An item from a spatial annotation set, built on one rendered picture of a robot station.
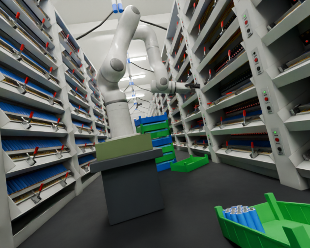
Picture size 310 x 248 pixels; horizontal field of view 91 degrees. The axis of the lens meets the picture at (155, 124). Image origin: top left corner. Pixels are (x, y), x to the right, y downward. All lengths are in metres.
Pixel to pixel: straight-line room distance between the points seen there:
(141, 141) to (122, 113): 0.18
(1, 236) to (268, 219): 0.94
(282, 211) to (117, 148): 0.63
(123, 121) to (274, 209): 0.68
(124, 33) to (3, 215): 1.01
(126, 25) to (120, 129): 0.60
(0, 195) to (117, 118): 0.54
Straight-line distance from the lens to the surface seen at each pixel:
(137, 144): 0.73
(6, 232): 0.91
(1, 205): 0.88
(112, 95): 0.82
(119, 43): 0.98
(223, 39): 1.16
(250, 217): 0.53
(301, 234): 0.34
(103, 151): 0.73
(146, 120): 1.48
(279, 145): 0.89
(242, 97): 1.02
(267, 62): 0.88
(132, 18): 1.06
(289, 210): 0.65
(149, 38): 1.15
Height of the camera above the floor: 0.34
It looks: 4 degrees up
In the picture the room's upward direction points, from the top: 11 degrees counter-clockwise
